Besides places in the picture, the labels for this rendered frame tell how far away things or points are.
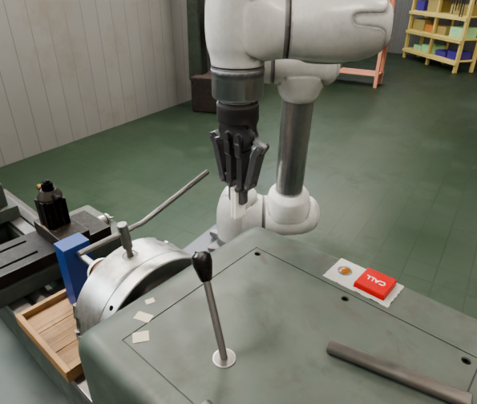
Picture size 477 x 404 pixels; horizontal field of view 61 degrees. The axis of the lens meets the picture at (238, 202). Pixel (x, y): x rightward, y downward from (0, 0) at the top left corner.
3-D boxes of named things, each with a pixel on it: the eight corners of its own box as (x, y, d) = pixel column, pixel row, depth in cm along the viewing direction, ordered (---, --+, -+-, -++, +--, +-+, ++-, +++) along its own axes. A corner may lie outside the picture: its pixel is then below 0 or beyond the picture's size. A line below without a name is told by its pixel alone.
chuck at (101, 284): (209, 316, 113) (196, 227, 95) (115, 400, 94) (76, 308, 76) (187, 301, 118) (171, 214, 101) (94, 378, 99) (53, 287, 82)
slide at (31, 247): (112, 236, 151) (110, 225, 148) (-11, 295, 122) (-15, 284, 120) (86, 219, 161) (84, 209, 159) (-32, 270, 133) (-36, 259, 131)
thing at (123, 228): (131, 269, 89) (119, 228, 83) (126, 264, 90) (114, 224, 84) (139, 264, 90) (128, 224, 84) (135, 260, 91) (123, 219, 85)
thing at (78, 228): (91, 241, 140) (89, 229, 137) (64, 254, 133) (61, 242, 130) (62, 220, 151) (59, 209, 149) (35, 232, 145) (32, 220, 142)
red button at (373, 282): (395, 287, 78) (398, 279, 77) (382, 304, 74) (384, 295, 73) (366, 274, 81) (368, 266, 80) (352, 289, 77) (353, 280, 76)
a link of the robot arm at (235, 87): (235, 58, 73) (235, 91, 75) (199, 66, 67) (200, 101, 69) (276, 64, 67) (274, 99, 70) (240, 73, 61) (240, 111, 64)
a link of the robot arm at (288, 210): (261, 215, 170) (313, 216, 169) (261, 244, 158) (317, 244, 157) (269, 26, 119) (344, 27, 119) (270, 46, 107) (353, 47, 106)
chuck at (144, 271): (219, 322, 111) (206, 232, 93) (124, 410, 92) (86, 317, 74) (210, 316, 113) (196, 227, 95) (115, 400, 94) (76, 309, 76)
